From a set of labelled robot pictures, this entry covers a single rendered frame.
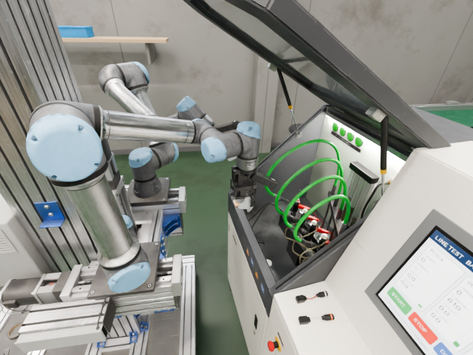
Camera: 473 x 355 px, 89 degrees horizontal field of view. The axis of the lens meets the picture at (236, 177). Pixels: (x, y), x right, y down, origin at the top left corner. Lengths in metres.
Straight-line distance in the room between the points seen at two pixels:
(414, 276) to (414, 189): 0.23
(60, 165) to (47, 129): 0.07
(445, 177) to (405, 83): 4.16
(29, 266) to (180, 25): 3.01
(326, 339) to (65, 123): 0.93
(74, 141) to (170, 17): 3.13
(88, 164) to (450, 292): 0.86
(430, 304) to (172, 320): 1.44
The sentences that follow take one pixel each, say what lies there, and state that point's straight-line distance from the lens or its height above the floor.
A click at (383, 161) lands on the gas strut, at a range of 0.83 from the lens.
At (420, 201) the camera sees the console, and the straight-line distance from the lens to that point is 0.82.
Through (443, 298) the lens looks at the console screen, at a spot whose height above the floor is 1.29.
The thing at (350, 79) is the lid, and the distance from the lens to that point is 0.57.
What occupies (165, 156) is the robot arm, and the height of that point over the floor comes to 1.22.
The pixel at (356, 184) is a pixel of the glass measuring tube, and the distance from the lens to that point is 1.26.
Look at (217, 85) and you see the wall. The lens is 3.68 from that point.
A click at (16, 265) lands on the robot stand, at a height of 1.01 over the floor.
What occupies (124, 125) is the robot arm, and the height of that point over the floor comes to 1.60.
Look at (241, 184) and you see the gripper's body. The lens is 0.85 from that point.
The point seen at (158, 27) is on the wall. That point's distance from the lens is 3.61.
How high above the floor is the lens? 1.85
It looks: 34 degrees down
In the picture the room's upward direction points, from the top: 2 degrees clockwise
